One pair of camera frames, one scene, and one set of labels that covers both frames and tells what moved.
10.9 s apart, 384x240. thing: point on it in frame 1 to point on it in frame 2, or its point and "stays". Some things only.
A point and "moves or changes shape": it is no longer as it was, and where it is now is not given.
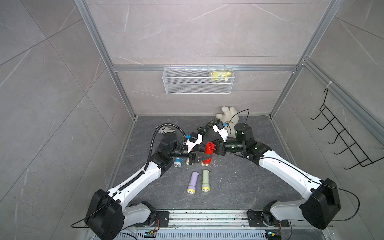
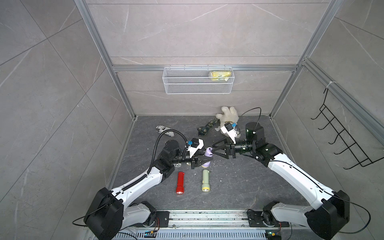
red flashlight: x=209 y=148 moves or changes shape
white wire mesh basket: x=198 y=80 stays
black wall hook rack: x=364 y=159 stays
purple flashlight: x=191 y=188 to x=208 y=153
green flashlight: x=205 y=186 stays
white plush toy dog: x=230 y=118 stays
